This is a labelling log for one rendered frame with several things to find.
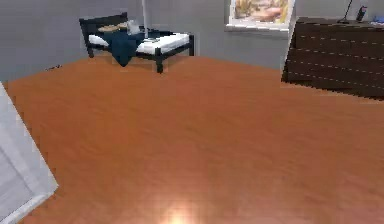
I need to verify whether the white room door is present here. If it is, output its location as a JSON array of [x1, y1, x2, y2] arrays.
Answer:
[[0, 81, 60, 224]]

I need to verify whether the black desk lamp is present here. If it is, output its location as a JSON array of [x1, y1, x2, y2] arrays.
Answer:
[[336, 0, 355, 25]]

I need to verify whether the dark blue blanket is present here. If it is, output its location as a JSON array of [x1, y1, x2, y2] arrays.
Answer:
[[103, 28, 160, 68]]

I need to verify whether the white floor lamp pole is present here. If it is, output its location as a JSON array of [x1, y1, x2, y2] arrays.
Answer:
[[141, 0, 150, 39]]

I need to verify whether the black framed bed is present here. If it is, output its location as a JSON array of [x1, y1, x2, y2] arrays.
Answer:
[[78, 12, 196, 75]]

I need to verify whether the dark brown chest of drawers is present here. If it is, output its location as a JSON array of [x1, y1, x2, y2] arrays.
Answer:
[[280, 16, 384, 100]]

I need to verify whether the white framed picture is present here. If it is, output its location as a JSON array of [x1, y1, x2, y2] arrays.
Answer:
[[224, 0, 297, 33]]

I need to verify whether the black phone handset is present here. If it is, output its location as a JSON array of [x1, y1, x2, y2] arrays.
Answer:
[[355, 5, 368, 23]]

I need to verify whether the tan pillow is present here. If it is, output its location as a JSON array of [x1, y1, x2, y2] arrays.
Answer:
[[97, 22, 129, 34]]

